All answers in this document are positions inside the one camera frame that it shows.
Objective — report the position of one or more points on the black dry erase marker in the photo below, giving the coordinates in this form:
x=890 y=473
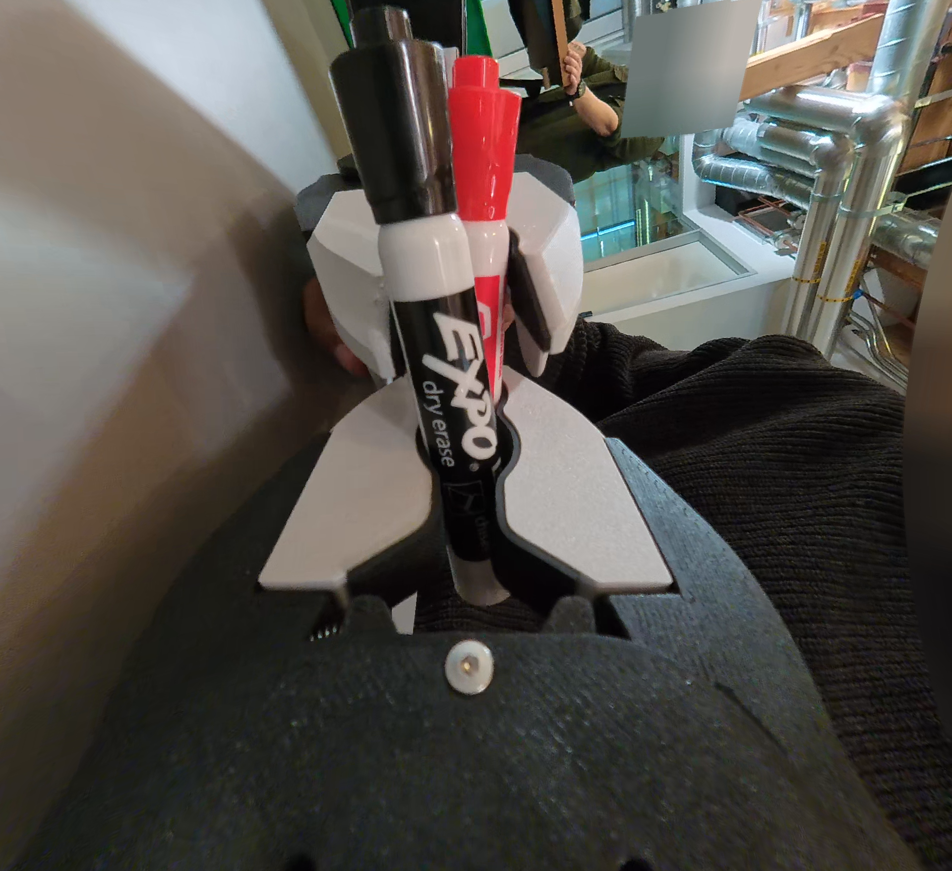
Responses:
x=416 y=142

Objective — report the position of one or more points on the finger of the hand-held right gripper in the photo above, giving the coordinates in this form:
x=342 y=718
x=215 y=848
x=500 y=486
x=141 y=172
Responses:
x=554 y=254
x=349 y=269

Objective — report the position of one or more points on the white ledge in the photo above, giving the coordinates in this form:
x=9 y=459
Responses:
x=669 y=276

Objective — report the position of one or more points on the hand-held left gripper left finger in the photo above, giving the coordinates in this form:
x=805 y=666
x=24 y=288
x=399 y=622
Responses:
x=357 y=499

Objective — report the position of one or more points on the person's right hand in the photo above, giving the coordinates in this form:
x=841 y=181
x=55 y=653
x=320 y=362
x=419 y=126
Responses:
x=327 y=328

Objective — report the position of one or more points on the wooden beam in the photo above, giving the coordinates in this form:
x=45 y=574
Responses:
x=818 y=60

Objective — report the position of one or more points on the silver ventilation ducts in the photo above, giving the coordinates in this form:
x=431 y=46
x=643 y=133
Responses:
x=840 y=164

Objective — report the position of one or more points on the red dry erase marker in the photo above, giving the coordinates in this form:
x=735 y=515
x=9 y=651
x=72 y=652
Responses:
x=487 y=142

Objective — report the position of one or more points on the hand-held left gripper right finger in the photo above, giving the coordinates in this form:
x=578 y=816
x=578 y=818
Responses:
x=580 y=506

